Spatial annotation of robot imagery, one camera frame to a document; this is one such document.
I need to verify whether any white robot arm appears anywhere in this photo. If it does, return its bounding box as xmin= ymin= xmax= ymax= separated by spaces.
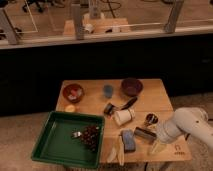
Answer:
xmin=148 ymin=107 xmax=213 ymax=155

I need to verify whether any green plastic tray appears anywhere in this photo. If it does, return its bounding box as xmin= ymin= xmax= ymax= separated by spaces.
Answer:
xmin=31 ymin=111 xmax=105 ymax=169

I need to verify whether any grey metal cylinder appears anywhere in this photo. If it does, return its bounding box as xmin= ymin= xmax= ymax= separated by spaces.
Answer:
xmin=134 ymin=127 xmax=157 ymax=141

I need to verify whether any small metal cup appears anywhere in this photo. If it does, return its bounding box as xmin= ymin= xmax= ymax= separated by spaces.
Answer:
xmin=144 ymin=113 xmax=158 ymax=127

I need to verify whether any cream plastic knife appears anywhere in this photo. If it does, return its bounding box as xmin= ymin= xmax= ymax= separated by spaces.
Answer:
xmin=117 ymin=136 xmax=125 ymax=166

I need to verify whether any white paper cup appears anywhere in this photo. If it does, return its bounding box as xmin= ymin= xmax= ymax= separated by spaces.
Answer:
xmin=114 ymin=109 xmax=135 ymax=126

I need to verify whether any dark maroon bowl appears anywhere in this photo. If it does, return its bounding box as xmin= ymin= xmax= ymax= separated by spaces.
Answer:
xmin=121 ymin=78 xmax=143 ymax=97

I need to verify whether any dark purple grape bunch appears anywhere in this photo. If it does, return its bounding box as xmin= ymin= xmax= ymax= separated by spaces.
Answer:
xmin=81 ymin=125 xmax=100 ymax=151

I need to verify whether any blue plastic cup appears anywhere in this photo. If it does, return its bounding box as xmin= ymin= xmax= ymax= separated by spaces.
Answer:
xmin=103 ymin=85 xmax=114 ymax=98

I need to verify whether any small silver metal clip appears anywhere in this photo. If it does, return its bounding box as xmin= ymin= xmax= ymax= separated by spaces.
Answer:
xmin=71 ymin=131 xmax=82 ymax=138

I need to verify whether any small yellow round object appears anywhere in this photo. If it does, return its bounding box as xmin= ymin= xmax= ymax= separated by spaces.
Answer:
xmin=65 ymin=105 xmax=76 ymax=112

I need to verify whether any red-brown bowl with items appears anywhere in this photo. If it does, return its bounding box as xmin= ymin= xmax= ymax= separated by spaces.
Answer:
xmin=63 ymin=84 xmax=84 ymax=103

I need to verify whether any black handled brush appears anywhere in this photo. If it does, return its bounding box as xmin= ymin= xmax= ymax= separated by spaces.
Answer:
xmin=104 ymin=97 xmax=138 ymax=115

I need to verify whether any grey metal post right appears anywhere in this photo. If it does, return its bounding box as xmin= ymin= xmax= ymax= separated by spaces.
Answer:
xmin=164 ymin=0 xmax=184 ymax=34

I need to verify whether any grey metal post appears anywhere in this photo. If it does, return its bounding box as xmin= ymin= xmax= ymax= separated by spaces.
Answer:
xmin=0 ymin=8 xmax=19 ymax=45
xmin=164 ymin=0 xmax=184 ymax=34
xmin=71 ymin=4 xmax=84 ymax=40

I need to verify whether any grey metal post centre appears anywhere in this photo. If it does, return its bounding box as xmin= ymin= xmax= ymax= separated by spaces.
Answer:
xmin=71 ymin=4 xmax=84 ymax=40

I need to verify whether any grey metal post left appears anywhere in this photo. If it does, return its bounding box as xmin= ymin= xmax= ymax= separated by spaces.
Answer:
xmin=0 ymin=8 xmax=19 ymax=45

